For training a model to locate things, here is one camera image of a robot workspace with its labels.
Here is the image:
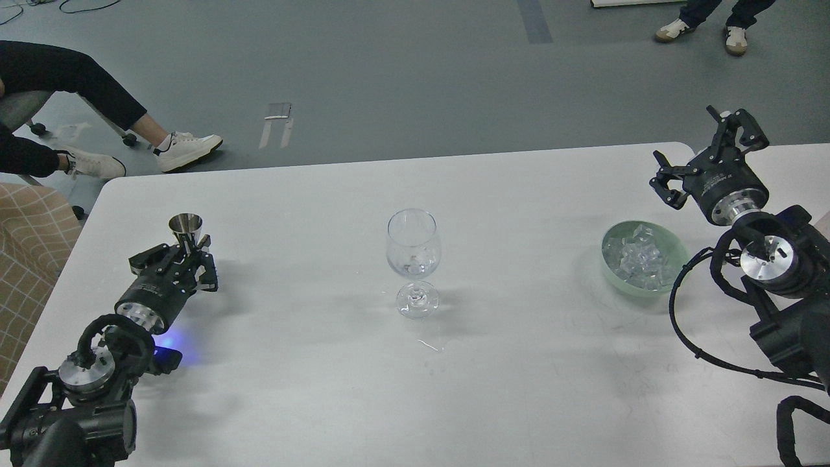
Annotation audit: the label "checked beige cushion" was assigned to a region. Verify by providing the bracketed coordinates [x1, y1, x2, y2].
[1, 182, 81, 391]

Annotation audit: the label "clear wine glass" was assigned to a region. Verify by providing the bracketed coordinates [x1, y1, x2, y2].
[386, 209, 442, 320]

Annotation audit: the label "ice cubes pile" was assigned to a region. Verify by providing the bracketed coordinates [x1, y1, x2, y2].
[602, 222, 677, 291]

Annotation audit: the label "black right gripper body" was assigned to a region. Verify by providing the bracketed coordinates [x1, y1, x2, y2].
[687, 146, 770, 226]

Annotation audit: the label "green bowl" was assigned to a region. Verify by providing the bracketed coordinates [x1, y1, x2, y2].
[600, 221, 691, 298]

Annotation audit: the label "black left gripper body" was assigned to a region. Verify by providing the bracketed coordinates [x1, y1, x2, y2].
[115, 266, 202, 336]

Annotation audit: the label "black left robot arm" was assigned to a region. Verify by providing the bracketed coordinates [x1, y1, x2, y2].
[2, 233, 219, 466]

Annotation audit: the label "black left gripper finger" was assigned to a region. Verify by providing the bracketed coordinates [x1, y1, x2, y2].
[185, 235, 219, 293]
[128, 243, 179, 279]

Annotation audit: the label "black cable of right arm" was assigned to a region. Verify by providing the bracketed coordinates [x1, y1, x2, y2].
[668, 246, 824, 390]

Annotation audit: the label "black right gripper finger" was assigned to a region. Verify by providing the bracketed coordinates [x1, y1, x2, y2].
[649, 150, 694, 210]
[707, 104, 770, 163]

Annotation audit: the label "steel double jigger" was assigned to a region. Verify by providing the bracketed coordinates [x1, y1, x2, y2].
[168, 213, 204, 256]

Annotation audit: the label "standing person's feet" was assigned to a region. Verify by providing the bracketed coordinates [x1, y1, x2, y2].
[654, 0, 777, 56]

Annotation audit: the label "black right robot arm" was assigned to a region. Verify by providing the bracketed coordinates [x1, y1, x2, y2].
[650, 106, 829, 391]

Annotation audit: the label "seated person in black trousers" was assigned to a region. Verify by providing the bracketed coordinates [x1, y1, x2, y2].
[2, 40, 232, 180]

